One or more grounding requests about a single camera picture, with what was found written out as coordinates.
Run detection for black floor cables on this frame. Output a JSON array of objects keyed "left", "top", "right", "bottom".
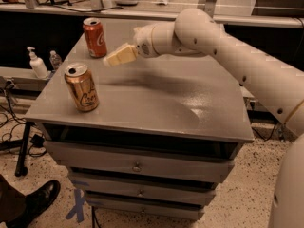
[{"left": 0, "top": 79, "right": 48, "bottom": 159}]

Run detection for white pump soap bottle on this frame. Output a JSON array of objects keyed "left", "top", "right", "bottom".
[{"left": 27, "top": 47, "right": 48, "bottom": 79}]

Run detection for gold sparkling water can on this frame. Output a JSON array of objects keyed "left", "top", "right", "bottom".
[{"left": 64, "top": 63, "right": 99, "bottom": 112}]

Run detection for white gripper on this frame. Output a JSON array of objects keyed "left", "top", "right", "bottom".
[{"left": 103, "top": 25, "right": 158, "bottom": 67}]

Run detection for black table leg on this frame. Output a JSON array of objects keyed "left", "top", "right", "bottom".
[{"left": 15, "top": 122, "right": 32, "bottom": 177}]

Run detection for grey drawer cabinet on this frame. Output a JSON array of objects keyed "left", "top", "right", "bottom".
[{"left": 24, "top": 17, "right": 255, "bottom": 221}]

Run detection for dark trouser leg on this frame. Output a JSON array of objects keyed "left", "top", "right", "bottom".
[{"left": 0, "top": 175, "right": 26, "bottom": 222}]

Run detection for small clear water bottle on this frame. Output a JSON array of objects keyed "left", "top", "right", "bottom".
[{"left": 49, "top": 50, "right": 62, "bottom": 70}]

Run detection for blue tape mark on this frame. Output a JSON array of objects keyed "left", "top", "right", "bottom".
[{"left": 66, "top": 187, "right": 90, "bottom": 224}]

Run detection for black leather shoe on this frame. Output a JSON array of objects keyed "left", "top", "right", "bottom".
[{"left": 6, "top": 180, "right": 61, "bottom": 228}]

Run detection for red coke can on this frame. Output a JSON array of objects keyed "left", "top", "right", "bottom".
[{"left": 83, "top": 17, "right": 107, "bottom": 58}]

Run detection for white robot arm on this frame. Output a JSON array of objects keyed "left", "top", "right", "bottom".
[{"left": 104, "top": 9, "right": 304, "bottom": 228}]

